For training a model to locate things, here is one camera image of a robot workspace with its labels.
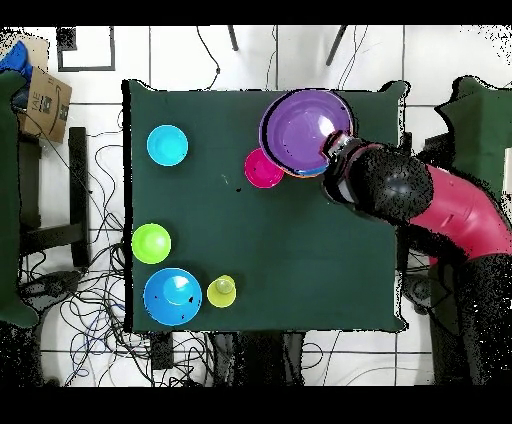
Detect large purple bowl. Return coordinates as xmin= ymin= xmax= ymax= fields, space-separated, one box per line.
xmin=258 ymin=88 xmax=356 ymax=178

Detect dark green tablecloth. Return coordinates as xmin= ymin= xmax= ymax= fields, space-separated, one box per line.
xmin=121 ymin=78 xmax=410 ymax=334

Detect small red bowl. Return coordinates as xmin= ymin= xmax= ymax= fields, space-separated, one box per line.
xmin=243 ymin=147 xmax=285 ymax=190

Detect yellow cup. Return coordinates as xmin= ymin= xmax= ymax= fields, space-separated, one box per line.
xmin=206 ymin=274 xmax=238 ymax=309

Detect small green bowl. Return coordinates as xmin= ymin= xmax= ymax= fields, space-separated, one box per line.
xmin=130 ymin=222 xmax=173 ymax=266

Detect small light blue bowl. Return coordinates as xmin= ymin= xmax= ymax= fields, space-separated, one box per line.
xmin=146 ymin=124 xmax=190 ymax=168

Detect black power box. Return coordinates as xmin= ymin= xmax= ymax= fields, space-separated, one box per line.
xmin=149 ymin=331 xmax=175 ymax=371

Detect dark gray stand base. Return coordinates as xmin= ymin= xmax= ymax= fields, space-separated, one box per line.
xmin=401 ymin=273 xmax=435 ymax=315

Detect black stand base with knob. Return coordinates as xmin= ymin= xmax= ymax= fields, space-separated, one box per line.
xmin=19 ymin=269 xmax=83 ymax=309

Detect cardboard box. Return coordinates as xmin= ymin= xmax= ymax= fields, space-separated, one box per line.
xmin=17 ymin=35 xmax=74 ymax=145

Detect green covered side table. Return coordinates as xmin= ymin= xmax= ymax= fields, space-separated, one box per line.
xmin=433 ymin=77 xmax=512 ymax=209
xmin=0 ymin=69 xmax=41 ymax=329

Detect blue cloth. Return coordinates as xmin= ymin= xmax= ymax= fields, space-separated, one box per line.
xmin=0 ymin=39 xmax=34 ymax=83

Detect tangled floor cables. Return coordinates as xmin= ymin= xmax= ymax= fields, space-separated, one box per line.
xmin=19 ymin=119 xmax=213 ymax=388

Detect black floor cable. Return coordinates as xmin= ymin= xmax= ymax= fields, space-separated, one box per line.
xmin=194 ymin=25 xmax=222 ymax=92

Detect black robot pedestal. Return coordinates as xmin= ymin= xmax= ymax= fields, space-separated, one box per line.
xmin=211 ymin=331 xmax=307 ymax=388

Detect black bench frame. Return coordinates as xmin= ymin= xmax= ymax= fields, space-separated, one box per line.
xmin=17 ymin=126 xmax=92 ymax=270

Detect black square floor frame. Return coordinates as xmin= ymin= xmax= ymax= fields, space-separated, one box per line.
xmin=56 ymin=25 xmax=116 ymax=73

